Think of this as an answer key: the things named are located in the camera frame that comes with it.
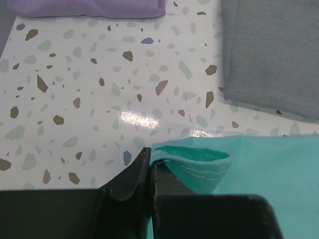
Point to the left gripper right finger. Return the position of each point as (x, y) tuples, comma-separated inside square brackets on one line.
[(180, 213)]

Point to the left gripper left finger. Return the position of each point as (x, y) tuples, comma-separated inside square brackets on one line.
[(116, 210)]

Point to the teal t shirt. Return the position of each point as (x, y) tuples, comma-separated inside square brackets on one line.
[(282, 169)]

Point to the folded grey shirt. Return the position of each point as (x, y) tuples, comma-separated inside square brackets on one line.
[(270, 54)]

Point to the folded purple shirt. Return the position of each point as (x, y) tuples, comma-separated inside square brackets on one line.
[(95, 8)]

